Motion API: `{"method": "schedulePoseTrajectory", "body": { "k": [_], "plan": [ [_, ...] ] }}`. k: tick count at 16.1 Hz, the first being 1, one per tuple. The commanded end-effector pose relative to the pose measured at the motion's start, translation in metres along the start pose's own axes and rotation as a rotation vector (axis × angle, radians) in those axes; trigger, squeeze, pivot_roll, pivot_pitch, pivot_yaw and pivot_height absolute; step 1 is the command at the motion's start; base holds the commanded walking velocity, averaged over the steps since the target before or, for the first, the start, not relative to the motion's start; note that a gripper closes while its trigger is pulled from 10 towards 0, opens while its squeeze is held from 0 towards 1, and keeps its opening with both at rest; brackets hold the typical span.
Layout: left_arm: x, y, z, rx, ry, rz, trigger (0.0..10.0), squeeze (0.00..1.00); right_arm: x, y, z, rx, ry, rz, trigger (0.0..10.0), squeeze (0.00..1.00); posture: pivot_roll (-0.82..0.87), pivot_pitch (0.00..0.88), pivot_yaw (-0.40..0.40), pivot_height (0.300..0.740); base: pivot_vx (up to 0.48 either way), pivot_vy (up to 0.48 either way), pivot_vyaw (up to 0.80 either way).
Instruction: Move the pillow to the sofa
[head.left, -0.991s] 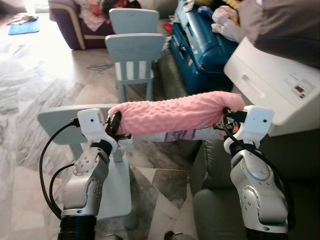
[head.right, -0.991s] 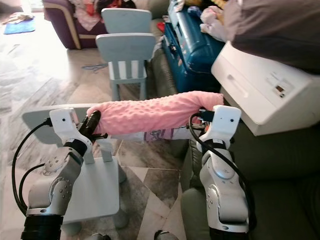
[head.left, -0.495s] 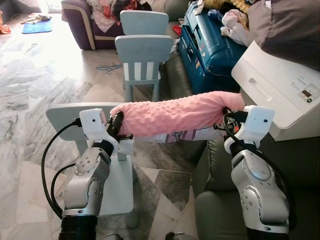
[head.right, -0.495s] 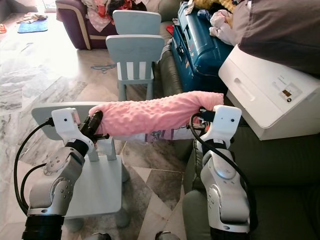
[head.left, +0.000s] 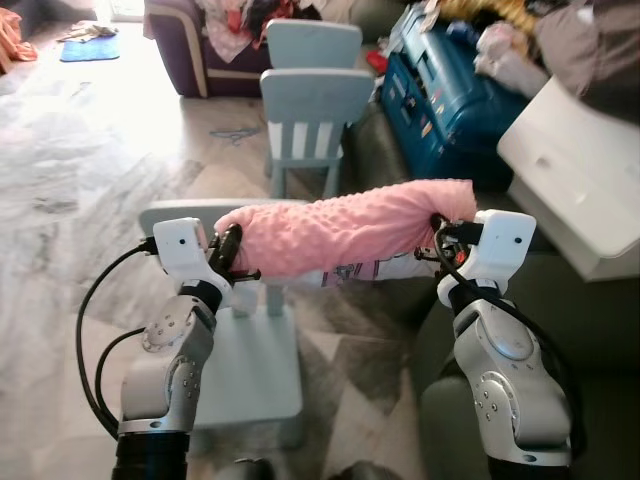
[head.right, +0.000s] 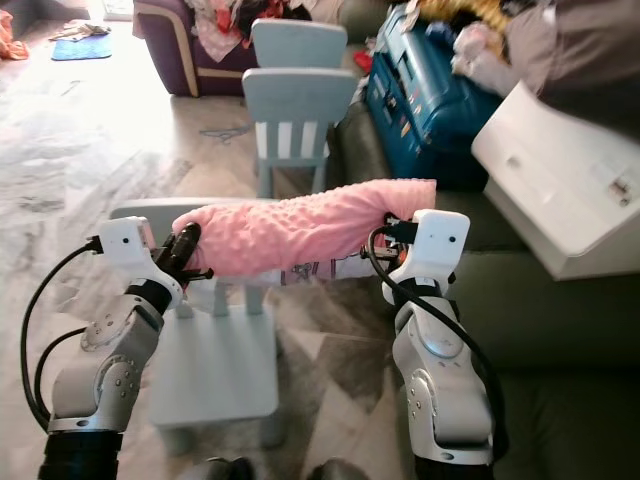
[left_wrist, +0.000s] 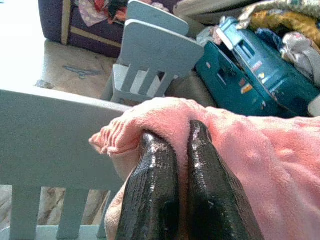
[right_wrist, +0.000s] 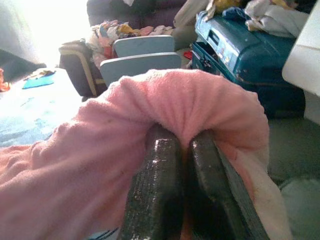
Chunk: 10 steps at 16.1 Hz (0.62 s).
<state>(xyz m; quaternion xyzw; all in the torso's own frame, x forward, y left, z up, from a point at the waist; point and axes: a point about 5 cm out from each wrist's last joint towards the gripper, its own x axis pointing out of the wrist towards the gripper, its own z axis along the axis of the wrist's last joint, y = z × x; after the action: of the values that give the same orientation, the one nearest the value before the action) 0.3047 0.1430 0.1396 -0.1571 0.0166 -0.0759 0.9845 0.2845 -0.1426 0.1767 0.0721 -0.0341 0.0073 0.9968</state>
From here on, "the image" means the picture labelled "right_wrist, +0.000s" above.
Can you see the pile of colourful clothes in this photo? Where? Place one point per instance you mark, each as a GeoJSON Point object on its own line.
{"type": "Point", "coordinates": [110, 32]}

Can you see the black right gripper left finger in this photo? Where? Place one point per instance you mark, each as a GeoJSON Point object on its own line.
{"type": "Point", "coordinates": [155, 185]}

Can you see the teal dotted pillow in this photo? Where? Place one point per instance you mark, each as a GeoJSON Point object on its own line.
{"type": "Point", "coordinates": [303, 210]}

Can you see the light blue child chair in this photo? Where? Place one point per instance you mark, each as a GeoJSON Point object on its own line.
{"type": "Point", "coordinates": [143, 45]}
{"type": "Point", "coordinates": [140, 66]}

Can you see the pink dotted pillow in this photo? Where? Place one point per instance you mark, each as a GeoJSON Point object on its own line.
{"type": "Point", "coordinates": [82, 155]}

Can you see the heap of pale laundry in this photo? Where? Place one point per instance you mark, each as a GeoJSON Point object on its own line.
{"type": "Point", "coordinates": [272, 17]}

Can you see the white plastic storage box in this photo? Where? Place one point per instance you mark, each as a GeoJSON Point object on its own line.
{"type": "Point", "coordinates": [303, 62]}

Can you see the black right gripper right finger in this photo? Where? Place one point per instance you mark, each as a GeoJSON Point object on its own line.
{"type": "Point", "coordinates": [220, 190]}

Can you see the blue floor mat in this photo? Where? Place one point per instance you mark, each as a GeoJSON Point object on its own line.
{"type": "Point", "coordinates": [38, 81]}

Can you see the orange cloth bag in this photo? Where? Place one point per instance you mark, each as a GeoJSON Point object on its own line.
{"type": "Point", "coordinates": [4, 81]}

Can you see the blue hard-shell suitcase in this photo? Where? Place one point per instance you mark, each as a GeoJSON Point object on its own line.
{"type": "Point", "coordinates": [252, 67]}

